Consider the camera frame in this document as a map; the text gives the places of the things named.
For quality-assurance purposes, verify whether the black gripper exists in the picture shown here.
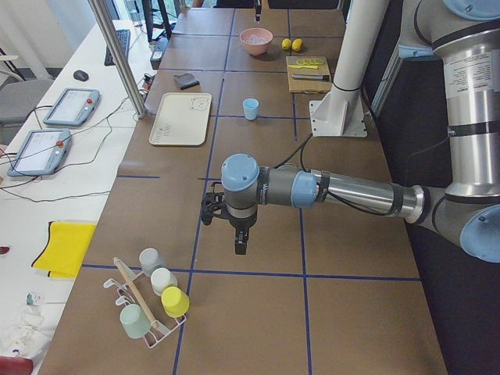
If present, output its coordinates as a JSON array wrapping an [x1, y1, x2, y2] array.
[[229, 215, 257, 255]]

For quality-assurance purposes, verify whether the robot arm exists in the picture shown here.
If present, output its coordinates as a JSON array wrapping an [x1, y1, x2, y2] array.
[[216, 1, 499, 263]]

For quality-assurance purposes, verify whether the pink bowl of ice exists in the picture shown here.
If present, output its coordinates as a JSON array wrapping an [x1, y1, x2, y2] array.
[[239, 27, 273, 56]]

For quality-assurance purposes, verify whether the white upturned cup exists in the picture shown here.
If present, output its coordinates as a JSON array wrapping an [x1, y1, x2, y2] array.
[[150, 267, 178, 296]]

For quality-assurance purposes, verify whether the yellow upturned cup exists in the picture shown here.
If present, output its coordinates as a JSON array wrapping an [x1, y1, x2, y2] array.
[[161, 286, 190, 318]]

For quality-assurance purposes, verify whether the grey upturned cup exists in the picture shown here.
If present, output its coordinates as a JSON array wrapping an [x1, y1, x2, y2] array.
[[139, 248, 166, 277]]

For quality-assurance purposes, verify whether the light blue cup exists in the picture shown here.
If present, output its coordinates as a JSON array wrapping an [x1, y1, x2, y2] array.
[[242, 98, 259, 121]]

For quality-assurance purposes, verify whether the green upturned cup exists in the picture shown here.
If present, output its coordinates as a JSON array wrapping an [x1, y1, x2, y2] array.
[[120, 304, 151, 339]]

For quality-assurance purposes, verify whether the yellow lemon near bowl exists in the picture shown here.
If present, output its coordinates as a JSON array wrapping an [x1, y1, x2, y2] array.
[[281, 38, 292, 51]]

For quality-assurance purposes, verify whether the yellow lemon near edge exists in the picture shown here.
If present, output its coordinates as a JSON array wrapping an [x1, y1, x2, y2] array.
[[291, 38, 303, 52]]

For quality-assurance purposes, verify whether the yellow plastic knife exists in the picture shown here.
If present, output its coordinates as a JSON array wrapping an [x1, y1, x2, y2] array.
[[287, 64, 319, 70]]

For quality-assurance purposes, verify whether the wooden cutting board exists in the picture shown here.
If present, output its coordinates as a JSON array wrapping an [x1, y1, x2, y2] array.
[[286, 56, 332, 93]]

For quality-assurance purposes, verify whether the steel rod black tip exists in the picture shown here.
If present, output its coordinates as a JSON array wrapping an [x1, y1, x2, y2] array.
[[291, 73, 330, 82]]

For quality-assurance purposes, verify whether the grey folded cloth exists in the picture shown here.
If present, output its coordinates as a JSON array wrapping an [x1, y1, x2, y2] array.
[[173, 73, 199, 90]]

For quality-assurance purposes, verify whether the black power box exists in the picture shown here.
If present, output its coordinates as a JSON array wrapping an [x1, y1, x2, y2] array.
[[150, 37, 169, 70]]

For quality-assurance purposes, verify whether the cream bear tray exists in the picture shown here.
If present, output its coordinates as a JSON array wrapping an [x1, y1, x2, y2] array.
[[148, 92, 212, 146]]

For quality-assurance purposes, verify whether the black keyboard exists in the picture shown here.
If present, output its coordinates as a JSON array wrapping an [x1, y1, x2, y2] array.
[[103, 29, 132, 66]]

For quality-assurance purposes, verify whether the yellow cloth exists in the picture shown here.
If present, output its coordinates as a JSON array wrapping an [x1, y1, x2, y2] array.
[[31, 221, 96, 279]]

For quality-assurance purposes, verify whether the black computer mouse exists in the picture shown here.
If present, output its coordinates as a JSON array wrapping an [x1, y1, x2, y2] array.
[[73, 70, 89, 82]]

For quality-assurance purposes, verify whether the far teach pendant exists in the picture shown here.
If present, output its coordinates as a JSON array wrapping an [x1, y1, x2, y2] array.
[[43, 87, 101, 127]]

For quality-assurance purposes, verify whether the teach pendant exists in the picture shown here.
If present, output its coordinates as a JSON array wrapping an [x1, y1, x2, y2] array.
[[43, 87, 101, 127], [7, 129, 72, 177]]

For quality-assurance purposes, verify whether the near teach pendant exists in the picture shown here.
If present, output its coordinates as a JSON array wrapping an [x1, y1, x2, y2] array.
[[7, 129, 72, 177]]

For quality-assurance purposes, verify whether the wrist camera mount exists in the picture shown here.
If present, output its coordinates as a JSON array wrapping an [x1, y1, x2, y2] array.
[[200, 181, 229, 226]]

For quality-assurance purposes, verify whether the wooden rack handle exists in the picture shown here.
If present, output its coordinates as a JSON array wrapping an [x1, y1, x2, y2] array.
[[113, 257, 159, 329]]

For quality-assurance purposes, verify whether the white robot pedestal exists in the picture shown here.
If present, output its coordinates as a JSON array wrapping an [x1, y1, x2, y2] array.
[[309, 0, 389, 138]]

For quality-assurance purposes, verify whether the white wire cup rack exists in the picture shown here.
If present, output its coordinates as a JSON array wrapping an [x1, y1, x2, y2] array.
[[102, 271, 187, 349]]

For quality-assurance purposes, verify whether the aluminium frame post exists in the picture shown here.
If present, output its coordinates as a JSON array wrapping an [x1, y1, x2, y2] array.
[[88, 0, 147, 119]]

